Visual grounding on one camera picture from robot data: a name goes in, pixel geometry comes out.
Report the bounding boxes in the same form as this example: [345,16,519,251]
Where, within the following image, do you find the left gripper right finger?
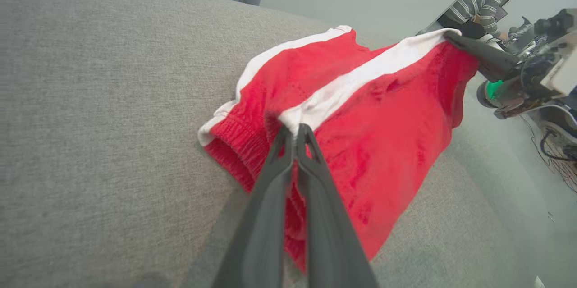
[295,123,379,288]

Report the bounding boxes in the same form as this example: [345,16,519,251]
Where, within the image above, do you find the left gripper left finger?
[212,125,296,288]

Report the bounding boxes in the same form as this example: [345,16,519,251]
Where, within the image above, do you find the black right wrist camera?
[533,9,577,38]

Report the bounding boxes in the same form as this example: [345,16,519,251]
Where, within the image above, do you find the thin black floor cables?
[521,114,577,194]

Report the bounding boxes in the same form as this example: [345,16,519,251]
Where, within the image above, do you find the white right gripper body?
[477,31,577,120]

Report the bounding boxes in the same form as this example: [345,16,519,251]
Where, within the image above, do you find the red white sports shorts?
[197,25,481,275]

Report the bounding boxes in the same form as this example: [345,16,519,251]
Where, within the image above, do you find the grey fabric sofa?
[0,0,548,288]

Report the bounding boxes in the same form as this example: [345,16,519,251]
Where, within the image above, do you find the person in striped shirt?
[437,0,521,41]

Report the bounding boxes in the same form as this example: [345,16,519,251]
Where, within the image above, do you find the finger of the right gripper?
[444,30,520,69]
[478,65,514,83]

